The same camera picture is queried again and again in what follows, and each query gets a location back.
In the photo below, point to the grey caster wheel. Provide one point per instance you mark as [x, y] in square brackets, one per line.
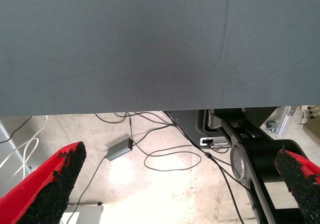
[270, 127]

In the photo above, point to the small grey electronics box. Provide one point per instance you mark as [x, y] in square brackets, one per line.
[119, 149]

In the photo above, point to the dark grey table cloth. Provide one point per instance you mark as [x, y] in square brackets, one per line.
[150, 47]

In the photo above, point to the grey metal cabinet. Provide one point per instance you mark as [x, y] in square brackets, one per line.
[86, 214]

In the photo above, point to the black frame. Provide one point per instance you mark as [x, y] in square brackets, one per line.
[262, 154]

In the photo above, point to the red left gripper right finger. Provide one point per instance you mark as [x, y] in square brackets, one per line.
[305, 184]

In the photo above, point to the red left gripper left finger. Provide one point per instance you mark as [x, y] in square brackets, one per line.
[37, 196]

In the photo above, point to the grey metal leg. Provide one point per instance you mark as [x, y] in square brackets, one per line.
[7, 157]

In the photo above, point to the aluminium profile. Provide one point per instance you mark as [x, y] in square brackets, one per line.
[285, 121]

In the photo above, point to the white connector panel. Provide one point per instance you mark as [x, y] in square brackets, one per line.
[217, 141]

